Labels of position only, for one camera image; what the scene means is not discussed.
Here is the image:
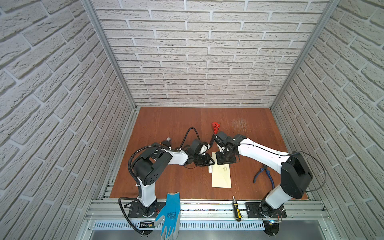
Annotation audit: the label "cream yellow envelope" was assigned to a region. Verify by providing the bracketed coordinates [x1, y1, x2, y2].
[211, 153, 232, 189]

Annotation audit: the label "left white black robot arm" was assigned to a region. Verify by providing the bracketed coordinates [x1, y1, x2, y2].
[129, 138, 215, 217]

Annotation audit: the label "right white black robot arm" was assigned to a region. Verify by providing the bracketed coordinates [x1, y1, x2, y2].
[211, 132, 313, 218]

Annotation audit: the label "red black pipe wrench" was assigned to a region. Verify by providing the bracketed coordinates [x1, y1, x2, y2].
[212, 122, 221, 135]

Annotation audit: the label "black yellow screwdriver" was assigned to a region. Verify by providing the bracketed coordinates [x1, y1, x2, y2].
[232, 196, 242, 222]

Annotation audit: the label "blue grey work glove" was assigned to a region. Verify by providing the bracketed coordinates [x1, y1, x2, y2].
[154, 192, 181, 240]

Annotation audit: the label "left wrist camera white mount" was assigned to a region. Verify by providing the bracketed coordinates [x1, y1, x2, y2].
[199, 144, 211, 155]

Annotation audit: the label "blue handled pliers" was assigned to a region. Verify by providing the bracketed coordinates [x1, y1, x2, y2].
[252, 164, 276, 190]

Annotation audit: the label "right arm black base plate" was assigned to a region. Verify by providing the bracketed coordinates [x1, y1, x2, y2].
[245, 202, 287, 219]

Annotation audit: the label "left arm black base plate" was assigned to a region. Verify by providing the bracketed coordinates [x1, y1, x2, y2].
[128, 202, 166, 218]

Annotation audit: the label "left black corrugated cable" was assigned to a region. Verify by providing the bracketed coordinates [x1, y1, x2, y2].
[117, 127, 201, 236]

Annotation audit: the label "aluminium front rail frame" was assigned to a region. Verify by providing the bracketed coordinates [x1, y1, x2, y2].
[76, 198, 341, 240]

